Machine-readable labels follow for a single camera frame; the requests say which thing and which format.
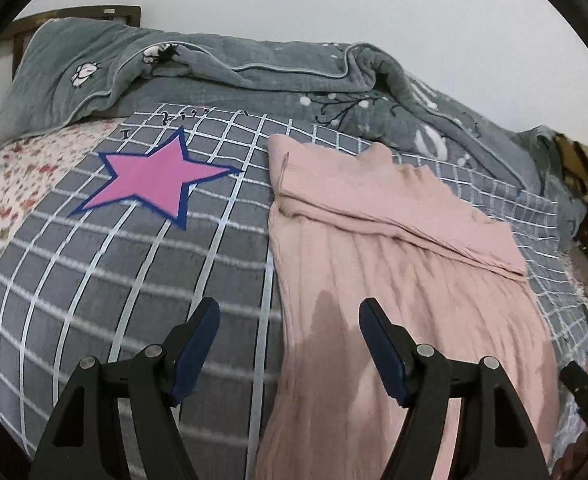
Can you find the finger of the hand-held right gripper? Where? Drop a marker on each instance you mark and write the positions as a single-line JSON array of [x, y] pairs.
[[579, 382]]

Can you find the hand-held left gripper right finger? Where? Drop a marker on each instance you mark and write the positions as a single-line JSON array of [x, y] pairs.
[[386, 355]]

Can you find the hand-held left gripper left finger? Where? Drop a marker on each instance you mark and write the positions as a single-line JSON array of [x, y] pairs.
[[193, 355]]

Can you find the pink knit sweater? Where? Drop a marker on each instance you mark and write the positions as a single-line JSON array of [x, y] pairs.
[[399, 240]]

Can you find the grey checked star-print bedsheet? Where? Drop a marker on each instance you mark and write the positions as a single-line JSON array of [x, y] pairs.
[[98, 300]]

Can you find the camouflage cloth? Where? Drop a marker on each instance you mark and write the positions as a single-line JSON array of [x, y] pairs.
[[581, 160]]

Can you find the white floral bedsheet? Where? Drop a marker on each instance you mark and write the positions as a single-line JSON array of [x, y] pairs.
[[3, 185]]

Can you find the grey floral quilt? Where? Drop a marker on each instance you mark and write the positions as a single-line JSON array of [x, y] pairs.
[[274, 80]]

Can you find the dark wooden headboard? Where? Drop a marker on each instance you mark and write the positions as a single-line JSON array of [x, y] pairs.
[[73, 12]]

